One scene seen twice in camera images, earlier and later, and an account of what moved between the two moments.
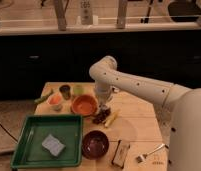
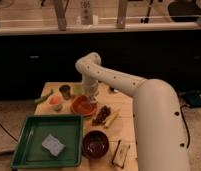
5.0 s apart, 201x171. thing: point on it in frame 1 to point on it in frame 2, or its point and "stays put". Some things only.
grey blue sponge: x=53 y=145 stays put
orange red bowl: x=84 y=105 stays put
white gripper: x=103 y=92 to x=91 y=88
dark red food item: x=101 y=116 stays put
